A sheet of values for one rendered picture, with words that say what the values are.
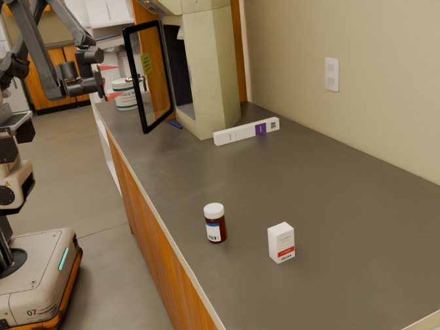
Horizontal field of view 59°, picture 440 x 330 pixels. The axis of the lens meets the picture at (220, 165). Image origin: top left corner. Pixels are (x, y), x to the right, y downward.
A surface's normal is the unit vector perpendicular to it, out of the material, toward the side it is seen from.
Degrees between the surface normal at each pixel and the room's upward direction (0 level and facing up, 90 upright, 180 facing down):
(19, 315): 90
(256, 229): 0
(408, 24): 90
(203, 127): 90
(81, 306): 0
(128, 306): 0
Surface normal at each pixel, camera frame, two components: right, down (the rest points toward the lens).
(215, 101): 0.40, 0.34
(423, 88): -0.91, 0.26
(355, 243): -0.11, -0.90
